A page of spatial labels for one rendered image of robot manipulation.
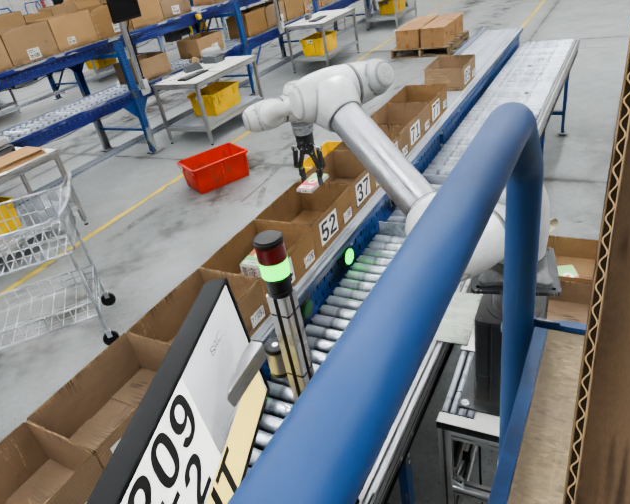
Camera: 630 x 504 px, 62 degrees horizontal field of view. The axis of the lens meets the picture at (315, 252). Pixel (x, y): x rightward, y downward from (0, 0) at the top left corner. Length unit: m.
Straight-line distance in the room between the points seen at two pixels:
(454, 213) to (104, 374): 1.70
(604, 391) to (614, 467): 0.04
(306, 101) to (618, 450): 1.30
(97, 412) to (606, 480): 1.67
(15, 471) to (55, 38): 5.67
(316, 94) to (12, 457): 1.31
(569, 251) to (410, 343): 2.24
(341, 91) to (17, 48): 5.39
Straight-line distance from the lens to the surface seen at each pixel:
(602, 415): 0.36
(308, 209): 2.65
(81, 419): 1.86
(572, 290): 2.13
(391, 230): 2.61
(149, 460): 0.76
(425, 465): 2.55
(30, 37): 6.74
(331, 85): 1.54
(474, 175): 0.25
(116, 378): 1.90
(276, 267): 0.86
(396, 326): 0.17
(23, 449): 1.77
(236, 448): 1.01
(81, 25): 7.16
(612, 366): 0.36
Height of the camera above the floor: 2.07
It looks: 31 degrees down
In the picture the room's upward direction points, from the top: 11 degrees counter-clockwise
